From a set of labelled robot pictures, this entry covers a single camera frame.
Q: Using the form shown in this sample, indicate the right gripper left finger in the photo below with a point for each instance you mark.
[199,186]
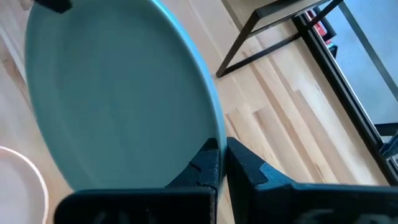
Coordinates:
[140,207]

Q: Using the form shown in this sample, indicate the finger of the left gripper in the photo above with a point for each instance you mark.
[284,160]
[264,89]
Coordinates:
[54,4]

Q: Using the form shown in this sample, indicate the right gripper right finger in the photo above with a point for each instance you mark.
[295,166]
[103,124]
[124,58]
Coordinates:
[311,205]

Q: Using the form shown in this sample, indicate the sage green plate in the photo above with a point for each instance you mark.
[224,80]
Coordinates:
[118,93]

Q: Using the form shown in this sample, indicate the pale peach plate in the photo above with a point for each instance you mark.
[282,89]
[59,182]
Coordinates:
[18,193]

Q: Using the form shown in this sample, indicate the wooden shelf black legs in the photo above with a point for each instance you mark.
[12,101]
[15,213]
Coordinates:
[237,45]

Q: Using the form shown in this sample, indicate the red and black toolbox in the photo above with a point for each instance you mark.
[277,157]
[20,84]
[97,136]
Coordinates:
[321,29]

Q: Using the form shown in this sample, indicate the black aluminium rig frame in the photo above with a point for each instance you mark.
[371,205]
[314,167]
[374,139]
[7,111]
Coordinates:
[343,90]

